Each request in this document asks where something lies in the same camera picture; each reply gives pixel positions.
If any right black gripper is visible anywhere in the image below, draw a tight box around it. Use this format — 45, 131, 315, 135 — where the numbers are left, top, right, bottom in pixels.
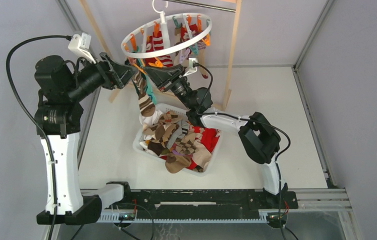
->
143, 64, 194, 111

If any dark teal patterned sock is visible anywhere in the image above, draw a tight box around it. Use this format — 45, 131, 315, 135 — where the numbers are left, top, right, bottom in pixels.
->
145, 77, 157, 105

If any brown white striped sock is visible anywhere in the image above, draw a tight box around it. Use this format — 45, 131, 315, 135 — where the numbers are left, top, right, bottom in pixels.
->
132, 71, 156, 117

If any white round clip hanger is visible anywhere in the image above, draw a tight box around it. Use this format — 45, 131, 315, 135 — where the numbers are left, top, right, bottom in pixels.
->
120, 2, 213, 59

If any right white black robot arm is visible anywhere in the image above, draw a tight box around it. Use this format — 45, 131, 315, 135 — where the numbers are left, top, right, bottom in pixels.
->
143, 64, 289, 208

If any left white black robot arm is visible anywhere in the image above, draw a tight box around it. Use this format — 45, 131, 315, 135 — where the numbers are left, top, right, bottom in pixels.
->
34, 52, 137, 225

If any brown striped socks pile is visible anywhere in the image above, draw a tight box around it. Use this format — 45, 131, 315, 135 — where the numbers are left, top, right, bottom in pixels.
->
142, 111, 213, 173

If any red white striped hanging sock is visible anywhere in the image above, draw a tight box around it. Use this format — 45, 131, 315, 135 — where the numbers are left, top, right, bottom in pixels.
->
144, 31, 174, 68

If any white sock in basket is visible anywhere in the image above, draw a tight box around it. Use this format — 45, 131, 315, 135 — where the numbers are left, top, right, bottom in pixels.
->
139, 110, 163, 131

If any translucent white laundry basket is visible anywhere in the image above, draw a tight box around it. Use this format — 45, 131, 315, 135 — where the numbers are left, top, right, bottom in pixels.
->
132, 103, 225, 177

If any metal rack rod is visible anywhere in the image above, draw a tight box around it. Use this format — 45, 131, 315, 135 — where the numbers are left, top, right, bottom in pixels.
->
169, 0, 236, 13

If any red garment in basket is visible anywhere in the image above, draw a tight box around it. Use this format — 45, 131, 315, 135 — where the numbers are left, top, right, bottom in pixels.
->
188, 126, 220, 173

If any tan brown sock in basket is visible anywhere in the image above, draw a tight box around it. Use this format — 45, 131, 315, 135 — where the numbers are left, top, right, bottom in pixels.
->
165, 152, 193, 174

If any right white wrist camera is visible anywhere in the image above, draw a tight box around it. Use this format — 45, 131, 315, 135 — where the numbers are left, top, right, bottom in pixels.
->
183, 57, 199, 77

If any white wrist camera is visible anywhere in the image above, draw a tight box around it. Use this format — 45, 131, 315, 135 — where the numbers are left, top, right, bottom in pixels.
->
67, 32, 97, 64
183, 57, 199, 77

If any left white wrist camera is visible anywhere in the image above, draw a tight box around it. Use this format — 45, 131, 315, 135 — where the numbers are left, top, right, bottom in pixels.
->
67, 32, 97, 64

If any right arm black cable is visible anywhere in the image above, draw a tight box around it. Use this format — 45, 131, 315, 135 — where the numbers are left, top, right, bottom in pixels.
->
193, 62, 292, 240

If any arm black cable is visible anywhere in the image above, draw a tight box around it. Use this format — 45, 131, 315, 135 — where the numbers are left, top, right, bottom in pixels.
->
193, 62, 292, 240
5, 35, 73, 240

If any wooden hanger rack frame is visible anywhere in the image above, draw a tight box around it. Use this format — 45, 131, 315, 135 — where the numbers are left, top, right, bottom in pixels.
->
79, 0, 243, 110

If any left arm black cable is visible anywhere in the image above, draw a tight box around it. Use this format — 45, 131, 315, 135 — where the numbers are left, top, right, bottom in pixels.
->
5, 35, 73, 240

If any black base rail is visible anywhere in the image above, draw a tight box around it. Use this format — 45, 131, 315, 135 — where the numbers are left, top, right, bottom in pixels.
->
101, 188, 299, 220

